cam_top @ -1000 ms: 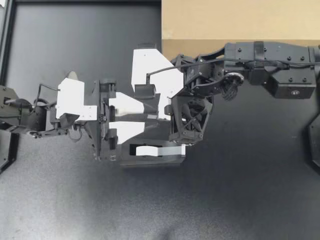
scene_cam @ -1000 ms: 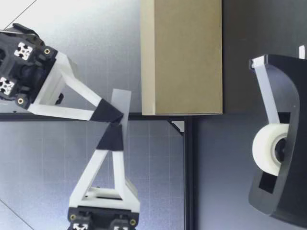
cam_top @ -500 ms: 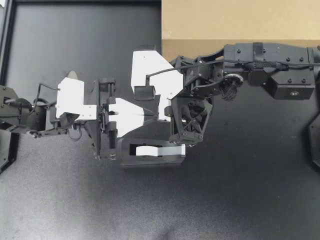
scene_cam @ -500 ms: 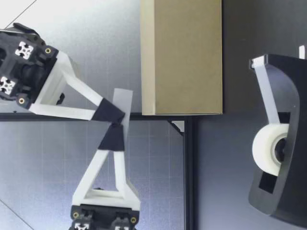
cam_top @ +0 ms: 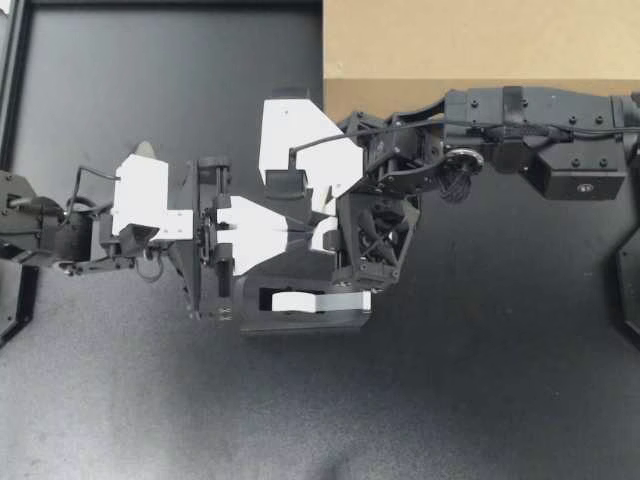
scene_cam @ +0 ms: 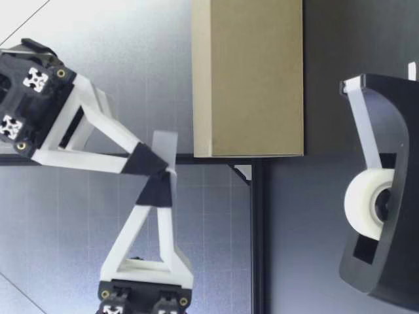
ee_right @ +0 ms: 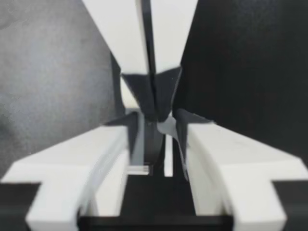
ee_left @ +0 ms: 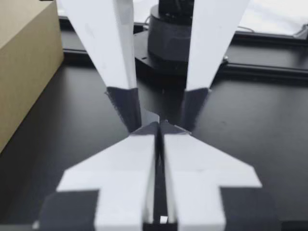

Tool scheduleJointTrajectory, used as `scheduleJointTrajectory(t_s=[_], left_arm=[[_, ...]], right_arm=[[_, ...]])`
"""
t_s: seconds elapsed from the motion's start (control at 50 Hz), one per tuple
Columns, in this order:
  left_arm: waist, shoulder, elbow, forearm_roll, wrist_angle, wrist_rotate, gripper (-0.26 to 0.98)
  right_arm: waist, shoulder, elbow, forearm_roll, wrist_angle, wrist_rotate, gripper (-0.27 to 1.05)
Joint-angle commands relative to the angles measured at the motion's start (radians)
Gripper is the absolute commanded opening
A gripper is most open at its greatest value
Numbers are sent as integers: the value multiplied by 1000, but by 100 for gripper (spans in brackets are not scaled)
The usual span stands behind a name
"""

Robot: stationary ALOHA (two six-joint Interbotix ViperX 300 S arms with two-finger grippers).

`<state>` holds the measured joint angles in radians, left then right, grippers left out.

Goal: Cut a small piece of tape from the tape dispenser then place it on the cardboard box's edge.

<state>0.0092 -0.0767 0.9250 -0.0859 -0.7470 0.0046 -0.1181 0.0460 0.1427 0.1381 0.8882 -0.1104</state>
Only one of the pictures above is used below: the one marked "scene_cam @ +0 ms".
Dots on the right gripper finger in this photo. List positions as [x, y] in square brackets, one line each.
[103, 104]
[144, 160]

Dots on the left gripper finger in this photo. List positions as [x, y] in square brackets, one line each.
[157, 193]

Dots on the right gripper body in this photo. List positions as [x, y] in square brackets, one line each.
[29, 108]

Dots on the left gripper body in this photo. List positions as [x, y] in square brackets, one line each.
[144, 297]

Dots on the cut piece of clear tape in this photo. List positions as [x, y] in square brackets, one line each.
[165, 147]

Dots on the brown cardboard box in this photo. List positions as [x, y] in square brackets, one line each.
[248, 78]

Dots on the black tape dispenser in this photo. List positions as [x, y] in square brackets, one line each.
[402, 196]

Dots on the pale frame corner bracket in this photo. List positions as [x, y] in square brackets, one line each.
[245, 170]

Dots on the black frame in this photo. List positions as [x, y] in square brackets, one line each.
[257, 229]

